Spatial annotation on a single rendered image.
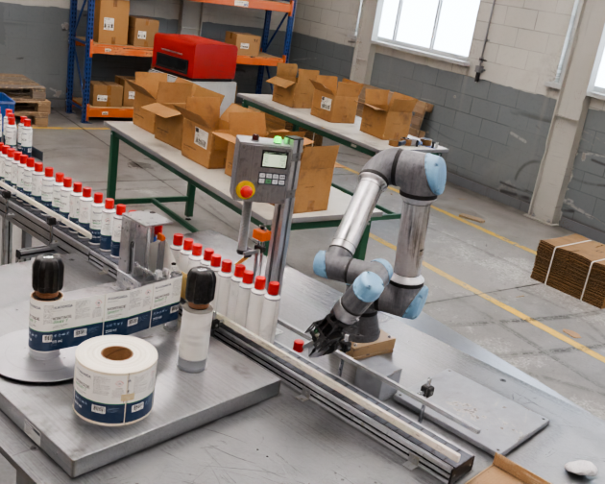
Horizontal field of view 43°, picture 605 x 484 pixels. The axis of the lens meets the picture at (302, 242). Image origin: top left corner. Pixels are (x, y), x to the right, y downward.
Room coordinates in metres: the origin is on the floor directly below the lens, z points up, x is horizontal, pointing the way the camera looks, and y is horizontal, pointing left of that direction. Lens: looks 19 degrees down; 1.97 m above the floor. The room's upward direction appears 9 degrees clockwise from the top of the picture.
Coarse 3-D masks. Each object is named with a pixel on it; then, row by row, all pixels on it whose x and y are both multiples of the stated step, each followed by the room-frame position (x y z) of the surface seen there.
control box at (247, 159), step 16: (240, 144) 2.29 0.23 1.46; (256, 144) 2.30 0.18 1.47; (272, 144) 2.31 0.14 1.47; (288, 144) 2.35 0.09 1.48; (240, 160) 2.28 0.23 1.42; (256, 160) 2.30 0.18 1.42; (288, 160) 2.32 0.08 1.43; (240, 176) 2.28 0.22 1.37; (256, 176) 2.30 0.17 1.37; (256, 192) 2.30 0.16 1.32; (272, 192) 2.31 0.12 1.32
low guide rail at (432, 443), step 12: (228, 324) 2.21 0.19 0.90; (252, 336) 2.13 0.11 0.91; (264, 348) 2.10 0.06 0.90; (276, 348) 2.07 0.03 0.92; (288, 360) 2.03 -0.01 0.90; (300, 360) 2.02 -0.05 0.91; (312, 372) 1.97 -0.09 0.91; (336, 384) 1.91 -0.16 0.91; (348, 396) 1.88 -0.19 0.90; (360, 396) 1.86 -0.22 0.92; (372, 408) 1.82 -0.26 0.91; (396, 420) 1.77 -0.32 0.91; (408, 432) 1.74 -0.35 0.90; (420, 432) 1.73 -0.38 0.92; (432, 444) 1.70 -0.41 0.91; (456, 456) 1.65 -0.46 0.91
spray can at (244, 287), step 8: (248, 272) 2.22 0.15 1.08; (248, 280) 2.20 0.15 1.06; (240, 288) 2.20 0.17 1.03; (248, 288) 2.20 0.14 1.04; (240, 296) 2.20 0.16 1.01; (248, 296) 2.20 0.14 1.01; (240, 304) 2.20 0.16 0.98; (248, 304) 2.20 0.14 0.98; (240, 312) 2.20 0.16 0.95; (240, 320) 2.19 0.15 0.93
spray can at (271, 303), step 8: (272, 288) 2.15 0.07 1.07; (264, 296) 2.15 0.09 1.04; (272, 296) 2.15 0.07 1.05; (264, 304) 2.15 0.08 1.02; (272, 304) 2.14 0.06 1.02; (264, 312) 2.14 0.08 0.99; (272, 312) 2.14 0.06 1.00; (264, 320) 2.14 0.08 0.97; (272, 320) 2.14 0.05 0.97; (264, 328) 2.14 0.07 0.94; (272, 328) 2.14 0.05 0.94; (264, 336) 2.14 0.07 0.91; (272, 336) 2.14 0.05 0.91
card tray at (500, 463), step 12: (504, 456) 1.75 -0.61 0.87; (492, 468) 1.74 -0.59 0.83; (504, 468) 1.74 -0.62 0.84; (516, 468) 1.72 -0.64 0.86; (480, 480) 1.68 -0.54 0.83; (492, 480) 1.69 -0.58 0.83; (504, 480) 1.69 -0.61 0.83; (516, 480) 1.70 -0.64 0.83; (528, 480) 1.70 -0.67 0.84; (540, 480) 1.68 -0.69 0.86
